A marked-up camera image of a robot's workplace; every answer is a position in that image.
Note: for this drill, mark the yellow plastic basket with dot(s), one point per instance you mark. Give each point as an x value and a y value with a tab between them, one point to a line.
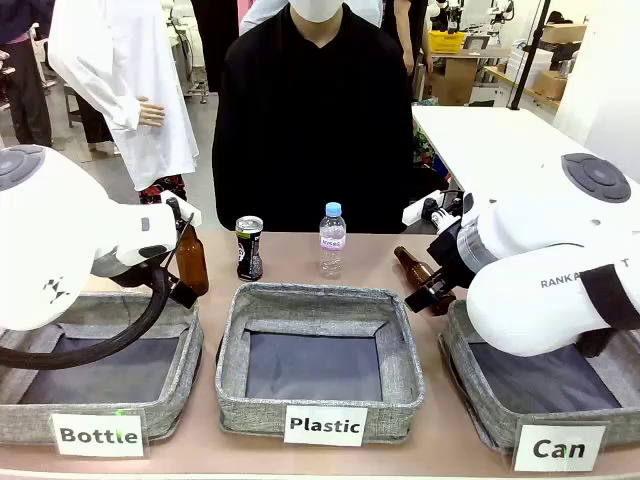
446	42

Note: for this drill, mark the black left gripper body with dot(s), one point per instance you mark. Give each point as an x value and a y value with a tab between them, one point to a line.
159	277

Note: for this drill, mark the bystander in dark clothes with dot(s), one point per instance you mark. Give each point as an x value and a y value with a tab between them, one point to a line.
25	75

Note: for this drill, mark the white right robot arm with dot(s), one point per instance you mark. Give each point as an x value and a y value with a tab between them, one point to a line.
540	310

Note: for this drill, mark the grey basket labelled Plastic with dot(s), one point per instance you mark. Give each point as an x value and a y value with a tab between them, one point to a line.
320	305

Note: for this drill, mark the black stand pole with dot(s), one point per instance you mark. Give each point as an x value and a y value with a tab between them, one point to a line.
527	55

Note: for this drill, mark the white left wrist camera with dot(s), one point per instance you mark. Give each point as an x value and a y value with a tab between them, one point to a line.
185	207

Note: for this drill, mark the white Bottle label card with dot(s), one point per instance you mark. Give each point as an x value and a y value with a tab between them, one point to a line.
97	435

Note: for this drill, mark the white table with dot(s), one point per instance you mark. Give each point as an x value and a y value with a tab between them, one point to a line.
490	145

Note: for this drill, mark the black drink can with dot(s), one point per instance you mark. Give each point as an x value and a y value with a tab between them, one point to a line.
249	255

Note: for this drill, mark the grey basket labelled Can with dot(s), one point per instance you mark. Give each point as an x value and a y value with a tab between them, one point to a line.
480	400

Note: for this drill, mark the white face mask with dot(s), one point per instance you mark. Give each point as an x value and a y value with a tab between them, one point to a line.
317	10

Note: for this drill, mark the brown glass bottle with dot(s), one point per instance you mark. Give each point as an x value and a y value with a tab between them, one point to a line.
192	260
417	270

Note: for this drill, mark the tall cardboard box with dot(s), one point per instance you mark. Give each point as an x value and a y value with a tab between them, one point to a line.
455	82

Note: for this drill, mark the white Can label card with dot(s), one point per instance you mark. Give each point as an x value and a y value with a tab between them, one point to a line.
559	448

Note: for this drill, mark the small blue-capped plastic bottle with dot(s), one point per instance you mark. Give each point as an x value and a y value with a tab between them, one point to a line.
332	250

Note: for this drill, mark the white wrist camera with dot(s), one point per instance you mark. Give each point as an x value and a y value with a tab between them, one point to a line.
417	210
185	207

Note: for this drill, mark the cardboard box on shelf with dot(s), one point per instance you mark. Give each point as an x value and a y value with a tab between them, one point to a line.
564	33

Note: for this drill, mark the colourful floral fabric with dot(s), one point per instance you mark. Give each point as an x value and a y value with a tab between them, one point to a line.
425	150

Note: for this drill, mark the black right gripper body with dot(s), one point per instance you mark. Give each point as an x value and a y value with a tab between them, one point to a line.
450	250

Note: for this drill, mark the white Plastic label card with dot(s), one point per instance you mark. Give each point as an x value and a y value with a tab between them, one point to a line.
325	426

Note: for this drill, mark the grey basket labelled Bottle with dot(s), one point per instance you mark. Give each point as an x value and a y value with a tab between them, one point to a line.
170	400

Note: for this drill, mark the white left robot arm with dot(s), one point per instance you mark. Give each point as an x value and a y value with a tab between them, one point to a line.
50	225

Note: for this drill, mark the person in black top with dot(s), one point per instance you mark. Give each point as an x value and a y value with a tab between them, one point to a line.
310	125

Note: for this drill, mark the mannequin hand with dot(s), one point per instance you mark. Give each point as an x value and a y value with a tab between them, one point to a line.
151	115

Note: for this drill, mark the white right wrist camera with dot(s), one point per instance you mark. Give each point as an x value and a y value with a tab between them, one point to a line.
417	210

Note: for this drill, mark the mannequin in white shirt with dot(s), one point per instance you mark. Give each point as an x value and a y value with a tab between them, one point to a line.
115	60

